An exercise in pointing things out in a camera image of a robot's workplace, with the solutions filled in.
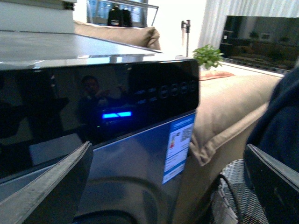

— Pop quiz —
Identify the green potted plant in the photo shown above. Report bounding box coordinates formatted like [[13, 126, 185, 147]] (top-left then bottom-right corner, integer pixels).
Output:
[[192, 44, 223, 70]]

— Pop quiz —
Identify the blue energy label sticker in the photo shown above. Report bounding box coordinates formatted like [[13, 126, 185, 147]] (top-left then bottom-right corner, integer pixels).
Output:
[[162, 114, 195, 184]]

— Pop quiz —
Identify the grey front-load washing machine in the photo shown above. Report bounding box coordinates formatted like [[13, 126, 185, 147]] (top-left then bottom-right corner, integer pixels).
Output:
[[0, 30, 200, 224]]

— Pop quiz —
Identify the dark navy garment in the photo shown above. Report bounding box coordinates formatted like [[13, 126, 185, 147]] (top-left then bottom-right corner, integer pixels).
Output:
[[247, 68, 299, 172]]

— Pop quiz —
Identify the beige sofa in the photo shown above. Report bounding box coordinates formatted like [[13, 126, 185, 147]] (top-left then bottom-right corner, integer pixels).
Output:
[[74, 21, 282, 224]]

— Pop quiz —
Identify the black hanging jacket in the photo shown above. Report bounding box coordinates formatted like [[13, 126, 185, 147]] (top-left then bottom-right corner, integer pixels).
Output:
[[107, 7, 133, 28]]

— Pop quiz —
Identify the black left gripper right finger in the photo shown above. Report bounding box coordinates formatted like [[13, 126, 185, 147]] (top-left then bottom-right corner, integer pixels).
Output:
[[243, 144, 299, 224]]

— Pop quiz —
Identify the upright stick vacuum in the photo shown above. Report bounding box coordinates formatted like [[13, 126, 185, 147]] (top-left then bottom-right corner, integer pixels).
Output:
[[181, 20, 191, 57]]

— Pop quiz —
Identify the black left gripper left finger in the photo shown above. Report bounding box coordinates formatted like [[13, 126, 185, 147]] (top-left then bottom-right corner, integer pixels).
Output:
[[0, 141, 93, 224]]

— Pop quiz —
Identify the pink cushion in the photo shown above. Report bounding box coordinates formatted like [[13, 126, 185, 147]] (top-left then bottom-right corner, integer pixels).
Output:
[[199, 70, 234, 81]]

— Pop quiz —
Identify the woven laundry basket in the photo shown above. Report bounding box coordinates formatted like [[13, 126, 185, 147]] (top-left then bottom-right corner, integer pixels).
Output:
[[207, 159, 268, 224]]

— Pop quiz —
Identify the black flat television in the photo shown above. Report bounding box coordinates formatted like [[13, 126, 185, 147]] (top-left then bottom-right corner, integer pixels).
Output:
[[220, 15, 299, 74]]

